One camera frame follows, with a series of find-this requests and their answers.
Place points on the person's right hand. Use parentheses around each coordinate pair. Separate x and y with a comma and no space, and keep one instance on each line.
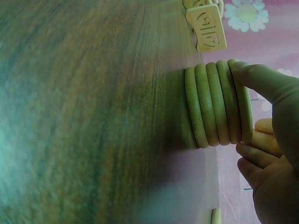
(278,163)

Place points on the small wooden piece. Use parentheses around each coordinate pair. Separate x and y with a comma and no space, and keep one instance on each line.
(215,217)

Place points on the carved wooden block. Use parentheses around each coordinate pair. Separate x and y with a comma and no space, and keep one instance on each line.
(208,28)

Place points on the carved wooden piece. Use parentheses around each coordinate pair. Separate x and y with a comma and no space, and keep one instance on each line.
(190,2)

